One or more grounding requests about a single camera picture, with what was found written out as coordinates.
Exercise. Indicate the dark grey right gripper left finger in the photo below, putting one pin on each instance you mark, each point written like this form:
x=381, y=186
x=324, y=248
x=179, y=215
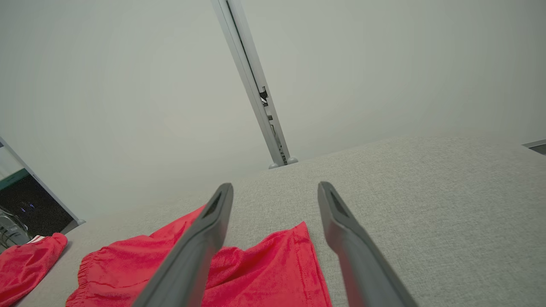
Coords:
x=187, y=273

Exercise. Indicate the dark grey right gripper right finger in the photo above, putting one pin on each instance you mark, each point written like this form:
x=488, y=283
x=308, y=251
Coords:
x=367, y=273

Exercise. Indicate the red shirt pile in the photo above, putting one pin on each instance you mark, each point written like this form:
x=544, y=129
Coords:
x=273, y=273

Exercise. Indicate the red jersey with white sleeves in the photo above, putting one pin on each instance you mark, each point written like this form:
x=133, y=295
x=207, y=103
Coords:
x=21, y=264

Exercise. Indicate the dark speckled panel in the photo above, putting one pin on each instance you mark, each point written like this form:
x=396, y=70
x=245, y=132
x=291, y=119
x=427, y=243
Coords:
x=38, y=209

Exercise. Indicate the silver metal equipment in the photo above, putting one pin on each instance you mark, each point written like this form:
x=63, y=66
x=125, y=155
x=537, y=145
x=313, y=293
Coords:
x=10, y=230

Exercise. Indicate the thin grey partition frame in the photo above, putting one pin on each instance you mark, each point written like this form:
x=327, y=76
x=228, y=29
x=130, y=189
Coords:
x=42, y=184

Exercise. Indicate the grey aluminium wall rail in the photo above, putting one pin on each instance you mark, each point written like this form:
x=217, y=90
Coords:
x=254, y=94

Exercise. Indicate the grey wall base rail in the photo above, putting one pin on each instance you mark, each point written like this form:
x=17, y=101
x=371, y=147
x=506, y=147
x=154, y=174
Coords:
x=536, y=147

